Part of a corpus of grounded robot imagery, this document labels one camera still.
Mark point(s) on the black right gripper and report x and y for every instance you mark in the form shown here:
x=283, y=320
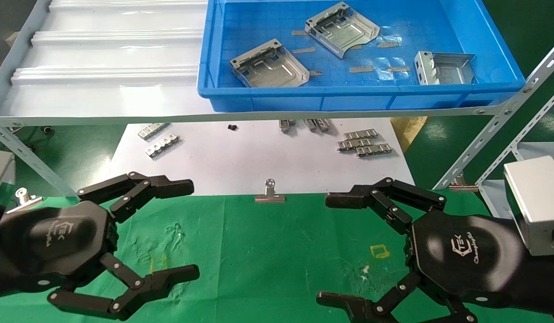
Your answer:
x=465, y=255

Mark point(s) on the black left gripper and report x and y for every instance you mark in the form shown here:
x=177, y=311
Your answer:
x=48, y=242

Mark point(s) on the sheet metal bracket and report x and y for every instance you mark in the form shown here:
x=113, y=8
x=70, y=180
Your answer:
x=447, y=69
x=272, y=69
x=344, y=33

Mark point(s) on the small notched metal strip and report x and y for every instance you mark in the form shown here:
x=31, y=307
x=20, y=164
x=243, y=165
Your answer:
x=374, y=150
x=152, y=130
x=361, y=134
x=286, y=124
x=310, y=124
x=354, y=144
x=162, y=146
x=323, y=124

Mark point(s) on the green table cloth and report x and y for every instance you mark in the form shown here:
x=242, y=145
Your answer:
x=268, y=251

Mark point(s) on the white board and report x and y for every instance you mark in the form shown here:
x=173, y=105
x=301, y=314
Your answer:
x=241, y=157

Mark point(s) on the clear plastic film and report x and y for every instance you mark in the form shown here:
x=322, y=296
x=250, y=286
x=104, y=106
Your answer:
x=384, y=74

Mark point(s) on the white ribbed shelf panel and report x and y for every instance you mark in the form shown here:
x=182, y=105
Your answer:
x=115, y=49

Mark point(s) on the blue plastic bin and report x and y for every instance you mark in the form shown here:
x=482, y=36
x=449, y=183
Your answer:
x=259, y=22

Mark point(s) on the grey metal rack frame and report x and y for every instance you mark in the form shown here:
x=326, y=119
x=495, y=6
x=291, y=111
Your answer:
x=124, y=120

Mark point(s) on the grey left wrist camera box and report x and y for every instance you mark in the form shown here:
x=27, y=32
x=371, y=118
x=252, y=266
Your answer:
x=0, y=179

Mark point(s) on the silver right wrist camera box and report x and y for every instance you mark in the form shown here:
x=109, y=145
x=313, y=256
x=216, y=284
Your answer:
x=537, y=202

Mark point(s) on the folded sheet metal bracket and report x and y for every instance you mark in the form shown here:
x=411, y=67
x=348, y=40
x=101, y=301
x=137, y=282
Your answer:
x=447, y=69

